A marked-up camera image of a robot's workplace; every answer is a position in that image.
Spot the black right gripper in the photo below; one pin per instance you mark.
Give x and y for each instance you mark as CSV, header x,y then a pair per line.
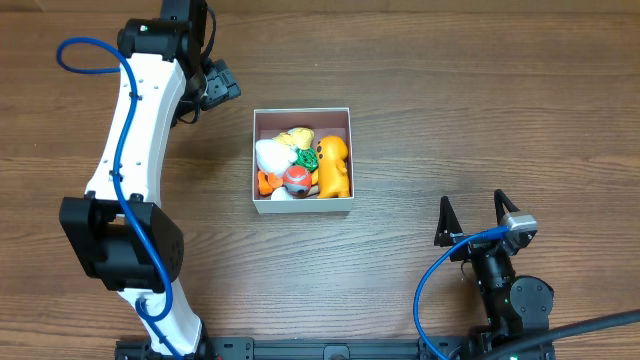
x,y
476,241

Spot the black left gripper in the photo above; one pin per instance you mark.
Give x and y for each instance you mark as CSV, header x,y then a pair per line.
x,y
220,86

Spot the white plush duck toy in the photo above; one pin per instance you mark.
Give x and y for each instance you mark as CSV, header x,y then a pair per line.
x,y
275,155

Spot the green plastic spinning top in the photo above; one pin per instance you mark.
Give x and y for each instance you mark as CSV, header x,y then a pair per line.
x,y
307,158

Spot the red ball with eye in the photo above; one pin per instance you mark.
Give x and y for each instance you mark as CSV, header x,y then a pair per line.
x,y
297,180

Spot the orange dinosaur figure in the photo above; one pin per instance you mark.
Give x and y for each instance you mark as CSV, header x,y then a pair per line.
x,y
332,172

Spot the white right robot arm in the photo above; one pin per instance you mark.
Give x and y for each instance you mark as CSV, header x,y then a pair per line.
x,y
515,306

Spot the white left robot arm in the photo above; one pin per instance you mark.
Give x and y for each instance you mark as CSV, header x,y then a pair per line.
x,y
117,229

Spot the white box with pink interior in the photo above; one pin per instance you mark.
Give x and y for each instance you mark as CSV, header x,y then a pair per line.
x,y
324,122

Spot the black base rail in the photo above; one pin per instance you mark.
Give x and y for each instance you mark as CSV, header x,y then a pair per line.
x,y
241,348

